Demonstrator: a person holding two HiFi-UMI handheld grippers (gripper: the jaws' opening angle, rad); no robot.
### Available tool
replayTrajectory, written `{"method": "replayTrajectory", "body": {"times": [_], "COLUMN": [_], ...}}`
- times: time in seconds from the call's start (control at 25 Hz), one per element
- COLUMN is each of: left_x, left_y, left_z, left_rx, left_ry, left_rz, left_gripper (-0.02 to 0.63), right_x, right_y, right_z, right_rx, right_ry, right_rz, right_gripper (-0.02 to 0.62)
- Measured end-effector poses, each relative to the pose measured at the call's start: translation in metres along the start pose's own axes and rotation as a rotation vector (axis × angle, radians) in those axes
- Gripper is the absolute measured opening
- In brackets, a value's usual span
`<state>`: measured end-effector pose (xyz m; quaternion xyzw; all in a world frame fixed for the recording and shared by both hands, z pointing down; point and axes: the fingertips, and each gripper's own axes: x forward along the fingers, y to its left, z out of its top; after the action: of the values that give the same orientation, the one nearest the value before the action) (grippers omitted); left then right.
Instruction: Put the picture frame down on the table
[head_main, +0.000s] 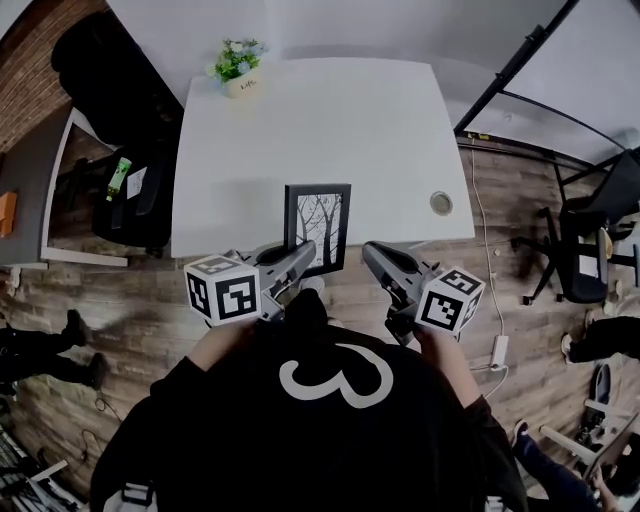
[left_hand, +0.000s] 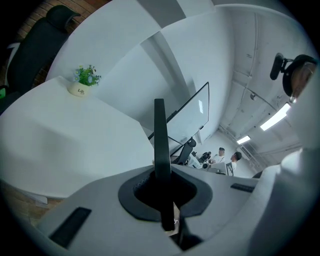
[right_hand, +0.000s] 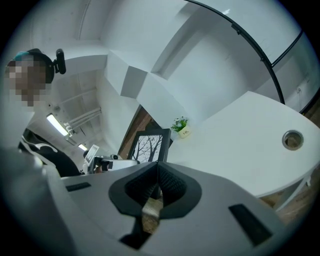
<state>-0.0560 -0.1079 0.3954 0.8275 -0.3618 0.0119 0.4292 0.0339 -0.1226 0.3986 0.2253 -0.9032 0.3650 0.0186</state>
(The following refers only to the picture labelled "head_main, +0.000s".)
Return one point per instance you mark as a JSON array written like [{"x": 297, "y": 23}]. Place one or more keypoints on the person's right forearm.
[{"x": 445, "y": 365}]

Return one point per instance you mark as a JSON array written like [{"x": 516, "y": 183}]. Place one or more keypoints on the black mesh office chair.
[{"x": 575, "y": 290}]

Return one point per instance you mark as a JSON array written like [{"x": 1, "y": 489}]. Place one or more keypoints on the white and tan papers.
[{"x": 589, "y": 265}]

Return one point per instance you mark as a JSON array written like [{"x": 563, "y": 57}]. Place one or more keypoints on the white table with equipment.
[{"x": 565, "y": 442}]

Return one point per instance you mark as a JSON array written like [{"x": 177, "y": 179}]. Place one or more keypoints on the potted plant in cream pot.
[{"x": 242, "y": 86}]

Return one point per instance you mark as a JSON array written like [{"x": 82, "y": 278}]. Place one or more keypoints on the person's black trouser leg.
[{"x": 306, "y": 310}]

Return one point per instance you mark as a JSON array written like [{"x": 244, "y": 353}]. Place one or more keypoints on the white paper note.
[{"x": 137, "y": 182}]

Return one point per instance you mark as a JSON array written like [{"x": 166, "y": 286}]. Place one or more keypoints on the black framed tree picture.
[{"x": 320, "y": 220}]

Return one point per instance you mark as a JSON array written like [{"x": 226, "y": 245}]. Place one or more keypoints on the green bottle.
[{"x": 119, "y": 177}]

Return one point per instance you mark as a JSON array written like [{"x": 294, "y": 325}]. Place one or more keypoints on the person's left forearm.
[{"x": 215, "y": 345}]

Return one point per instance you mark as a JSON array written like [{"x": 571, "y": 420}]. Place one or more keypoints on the orange box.
[{"x": 7, "y": 215}]

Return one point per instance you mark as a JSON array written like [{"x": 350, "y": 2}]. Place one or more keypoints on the person's black printed shirt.
[{"x": 250, "y": 425}]

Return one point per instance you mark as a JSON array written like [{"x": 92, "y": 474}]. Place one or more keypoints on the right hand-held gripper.
[{"x": 447, "y": 305}]

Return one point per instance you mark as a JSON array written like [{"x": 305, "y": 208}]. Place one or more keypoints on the person's white shoe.
[{"x": 312, "y": 285}]

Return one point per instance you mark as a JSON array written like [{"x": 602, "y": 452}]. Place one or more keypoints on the white power strip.
[{"x": 500, "y": 352}]

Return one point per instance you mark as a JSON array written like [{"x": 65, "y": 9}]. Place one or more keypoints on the whiteboard on black stand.
[{"x": 575, "y": 60}]

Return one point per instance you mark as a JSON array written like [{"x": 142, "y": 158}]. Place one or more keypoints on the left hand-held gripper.
[{"x": 222, "y": 295}]

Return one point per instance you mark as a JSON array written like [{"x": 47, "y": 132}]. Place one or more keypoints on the dark skateboard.
[{"x": 603, "y": 385}]

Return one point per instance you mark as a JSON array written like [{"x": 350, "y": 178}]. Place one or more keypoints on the grey table with white legs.
[{"x": 30, "y": 165}]

